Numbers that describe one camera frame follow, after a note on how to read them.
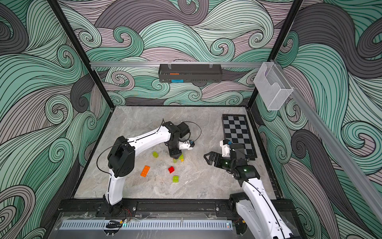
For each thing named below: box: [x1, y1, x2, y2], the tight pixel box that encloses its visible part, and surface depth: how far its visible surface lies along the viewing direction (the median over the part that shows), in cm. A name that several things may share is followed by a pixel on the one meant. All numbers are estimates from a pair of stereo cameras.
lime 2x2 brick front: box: [172, 175, 180, 183], surface depth 84 cm
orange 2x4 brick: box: [140, 165, 151, 178], surface depth 87 cm
